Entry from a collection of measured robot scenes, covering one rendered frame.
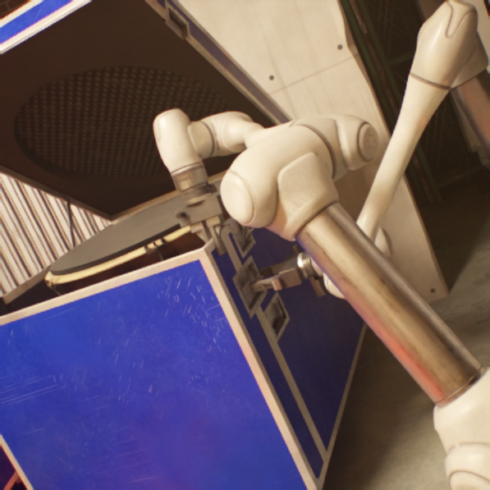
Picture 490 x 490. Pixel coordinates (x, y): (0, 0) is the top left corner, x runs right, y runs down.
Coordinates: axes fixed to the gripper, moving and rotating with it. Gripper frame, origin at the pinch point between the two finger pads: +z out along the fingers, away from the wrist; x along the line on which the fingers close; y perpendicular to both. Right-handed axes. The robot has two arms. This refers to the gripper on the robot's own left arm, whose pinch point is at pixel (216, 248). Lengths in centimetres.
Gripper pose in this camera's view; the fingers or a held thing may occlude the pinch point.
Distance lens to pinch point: 167.8
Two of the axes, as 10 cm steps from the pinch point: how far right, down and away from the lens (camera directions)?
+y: -3.7, 2.0, -9.1
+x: 8.6, -2.8, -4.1
